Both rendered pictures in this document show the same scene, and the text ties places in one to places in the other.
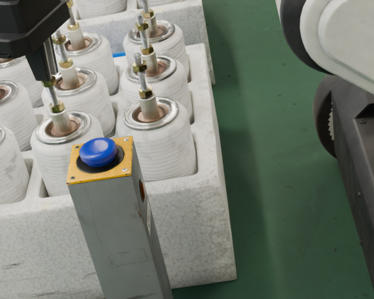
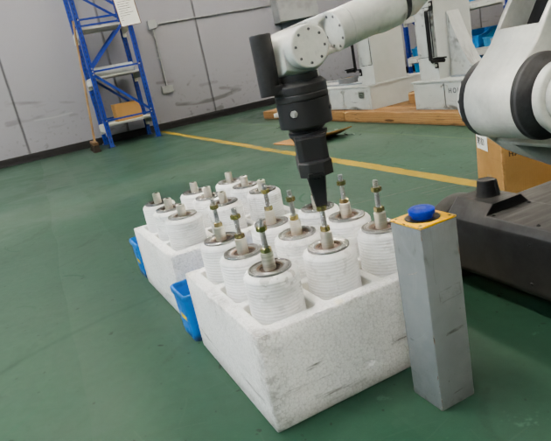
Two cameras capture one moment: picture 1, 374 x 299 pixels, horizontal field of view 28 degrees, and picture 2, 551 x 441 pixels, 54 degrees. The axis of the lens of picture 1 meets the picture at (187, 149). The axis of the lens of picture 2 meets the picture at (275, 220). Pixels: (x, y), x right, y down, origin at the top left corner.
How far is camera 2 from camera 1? 0.68 m
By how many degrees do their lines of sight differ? 31
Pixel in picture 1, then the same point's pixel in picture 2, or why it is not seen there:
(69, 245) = (354, 334)
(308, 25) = (541, 95)
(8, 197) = (301, 307)
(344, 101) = (466, 213)
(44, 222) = (339, 315)
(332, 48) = not seen: outside the picture
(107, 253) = (438, 290)
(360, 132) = (499, 218)
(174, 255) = not seen: hidden behind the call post
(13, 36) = (323, 159)
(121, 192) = (450, 232)
